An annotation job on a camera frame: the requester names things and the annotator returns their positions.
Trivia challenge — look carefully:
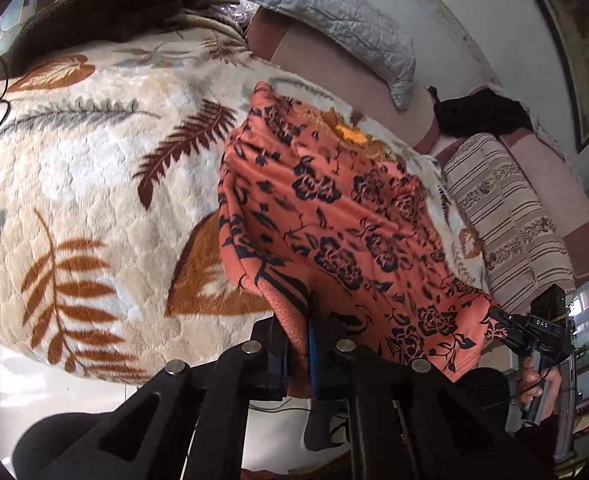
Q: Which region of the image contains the black garment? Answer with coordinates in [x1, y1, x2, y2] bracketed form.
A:
[434, 91, 534, 139]

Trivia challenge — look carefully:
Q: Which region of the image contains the grey quilted pillow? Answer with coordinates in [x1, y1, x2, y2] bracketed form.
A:
[223, 0, 418, 110]

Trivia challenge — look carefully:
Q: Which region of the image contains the striped sofa cushion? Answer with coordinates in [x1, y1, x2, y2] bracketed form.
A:
[441, 132, 576, 314]

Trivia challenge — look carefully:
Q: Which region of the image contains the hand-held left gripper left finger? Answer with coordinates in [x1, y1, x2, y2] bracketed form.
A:
[49, 317, 291, 480]

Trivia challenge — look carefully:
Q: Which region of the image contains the person's right hand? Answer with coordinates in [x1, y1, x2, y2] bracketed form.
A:
[517, 364, 563, 415]

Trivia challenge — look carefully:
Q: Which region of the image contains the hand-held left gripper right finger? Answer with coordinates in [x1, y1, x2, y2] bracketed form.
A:
[307, 319, 557, 480]

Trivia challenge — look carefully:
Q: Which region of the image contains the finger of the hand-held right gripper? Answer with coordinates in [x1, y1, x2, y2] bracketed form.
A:
[487, 306, 525, 343]

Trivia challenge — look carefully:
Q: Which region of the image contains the brown fleece garment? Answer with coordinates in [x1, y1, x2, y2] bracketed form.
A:
[0, 0, 236, 79]

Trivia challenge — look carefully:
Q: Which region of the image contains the leaf print blanket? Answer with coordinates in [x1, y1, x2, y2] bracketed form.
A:
[0, 10, 490, 387]

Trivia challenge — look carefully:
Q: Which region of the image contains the purple patterned cloth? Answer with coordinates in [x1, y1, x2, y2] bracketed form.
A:
[213, 1, 256, 28]

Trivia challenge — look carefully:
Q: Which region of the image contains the orange floral dress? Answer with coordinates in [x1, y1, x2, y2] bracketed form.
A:
[218, 80, 511, 402]

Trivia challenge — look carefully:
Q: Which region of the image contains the pink sofa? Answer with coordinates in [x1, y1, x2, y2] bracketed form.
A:
[246, 9, 589, 288]

